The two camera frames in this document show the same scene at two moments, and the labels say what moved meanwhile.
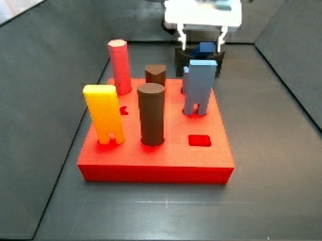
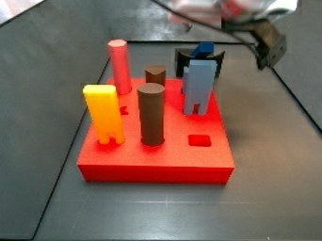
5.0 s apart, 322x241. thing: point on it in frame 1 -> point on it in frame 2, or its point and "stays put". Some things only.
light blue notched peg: (199, 75) stays put
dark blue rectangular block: (204, 49) stays put
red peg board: (193, 155) stays put
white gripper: (203, 12) -> (212, 12)
